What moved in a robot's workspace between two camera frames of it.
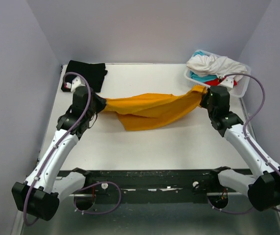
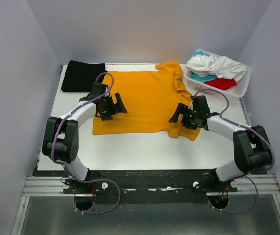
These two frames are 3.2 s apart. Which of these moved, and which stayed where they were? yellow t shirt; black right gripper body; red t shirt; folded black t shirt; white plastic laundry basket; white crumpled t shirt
Moved: yellow t shirt; black right gripper body
Stayed: red t shirt; white plastic laundry basket; folded black t shirt; white crumpled t shirt
